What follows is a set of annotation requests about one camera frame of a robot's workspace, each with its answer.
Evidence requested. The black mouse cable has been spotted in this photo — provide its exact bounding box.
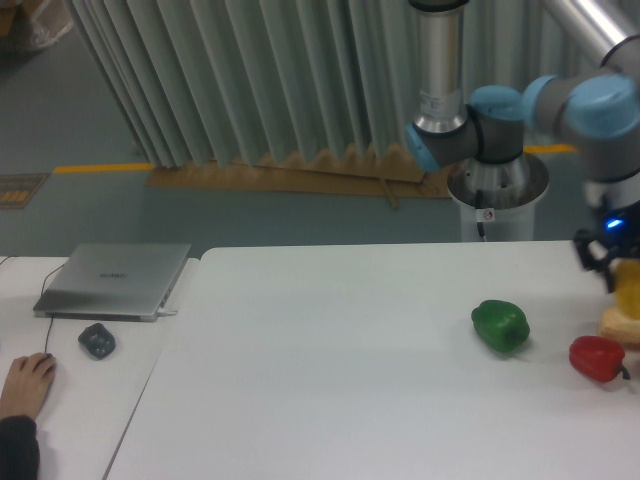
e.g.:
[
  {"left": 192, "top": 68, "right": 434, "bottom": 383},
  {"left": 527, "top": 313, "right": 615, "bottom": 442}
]
[{"left": 0, "top": 255, "right": 71, "bottom": 356}]

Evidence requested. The yellow bell pepper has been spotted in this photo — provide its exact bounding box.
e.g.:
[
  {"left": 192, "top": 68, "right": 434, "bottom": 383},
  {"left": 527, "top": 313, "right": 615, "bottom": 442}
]
[{"left": 614, "top": 259, "right": 639, "bottom": 320}]

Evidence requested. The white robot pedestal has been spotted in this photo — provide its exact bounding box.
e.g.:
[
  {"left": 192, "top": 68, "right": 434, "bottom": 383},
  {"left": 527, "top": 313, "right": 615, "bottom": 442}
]
[{"left": 447, "top": 153, "right": 549, "bottom": 242}]

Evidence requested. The red bell pepper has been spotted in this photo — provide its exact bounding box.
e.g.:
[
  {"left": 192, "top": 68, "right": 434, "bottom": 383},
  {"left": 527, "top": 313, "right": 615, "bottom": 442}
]
[{"left": 569, "top": 336, "right": 631, "bottom": 383}]

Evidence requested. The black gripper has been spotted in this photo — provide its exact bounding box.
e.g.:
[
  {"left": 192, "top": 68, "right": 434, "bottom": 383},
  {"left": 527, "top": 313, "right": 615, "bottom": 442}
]
[{"left": 573, "top": 197, "right": 639, "bottom": 293}]

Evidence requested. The green bell pepper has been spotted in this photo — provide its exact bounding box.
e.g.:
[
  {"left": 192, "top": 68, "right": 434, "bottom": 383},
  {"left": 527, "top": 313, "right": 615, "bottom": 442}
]
[{"left": 471, "top": 299, "right": 531, "bottom": 354}]

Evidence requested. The dark grey small controller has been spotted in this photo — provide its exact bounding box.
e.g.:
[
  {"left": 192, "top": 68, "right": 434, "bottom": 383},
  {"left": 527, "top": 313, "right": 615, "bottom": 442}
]
[{"left": 78, "top": 323, "right": 117, "bottom": 360}]

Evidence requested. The person's bare hand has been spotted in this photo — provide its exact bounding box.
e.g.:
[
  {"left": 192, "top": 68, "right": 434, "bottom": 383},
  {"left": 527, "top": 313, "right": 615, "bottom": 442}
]
[{"left": 1, "top": 352, "right": 56, "bottom": 421}]

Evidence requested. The brown cardboard sheet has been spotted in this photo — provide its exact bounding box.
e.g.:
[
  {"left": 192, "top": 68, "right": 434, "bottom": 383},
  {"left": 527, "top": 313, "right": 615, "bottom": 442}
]
[{"left": 146, "top": 144, "right": 450, "bottom": 209}]

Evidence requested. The bread slice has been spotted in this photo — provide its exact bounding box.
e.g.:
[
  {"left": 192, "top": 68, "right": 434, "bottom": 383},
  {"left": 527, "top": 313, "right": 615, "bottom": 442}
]
[{"left": 598, "top": 307, "right": 640, "bottom": 351}]

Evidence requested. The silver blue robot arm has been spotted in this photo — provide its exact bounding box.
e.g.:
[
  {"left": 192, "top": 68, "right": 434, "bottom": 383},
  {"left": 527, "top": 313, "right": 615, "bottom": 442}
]
[{"left": 405, "top": 1, "right": 639, "bottom": 290}]

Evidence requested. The silver closed laptop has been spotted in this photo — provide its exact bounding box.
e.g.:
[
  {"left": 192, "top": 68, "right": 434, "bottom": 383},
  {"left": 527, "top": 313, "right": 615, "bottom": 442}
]
[{"left": 33, "top": 243, "right": 191, "bottom": 321}]

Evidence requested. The pale green folding curtain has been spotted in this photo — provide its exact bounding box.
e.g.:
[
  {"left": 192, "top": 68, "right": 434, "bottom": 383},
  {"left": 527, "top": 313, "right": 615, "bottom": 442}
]
[{"left": 68, "top": 1, "right": 596, "bottom": 168}]

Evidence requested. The white usb plug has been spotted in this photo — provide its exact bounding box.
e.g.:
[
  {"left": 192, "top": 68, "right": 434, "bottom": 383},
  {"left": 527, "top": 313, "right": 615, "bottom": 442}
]
[{"left": 157, "top": 308, "right": 178, "bottom": 317}]

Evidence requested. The black sleeved forearm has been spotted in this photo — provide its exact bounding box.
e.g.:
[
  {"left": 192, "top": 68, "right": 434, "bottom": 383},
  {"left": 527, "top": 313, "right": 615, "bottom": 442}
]
[{"left": 1, "top": 415, "right": 40, "bottom": 479}]

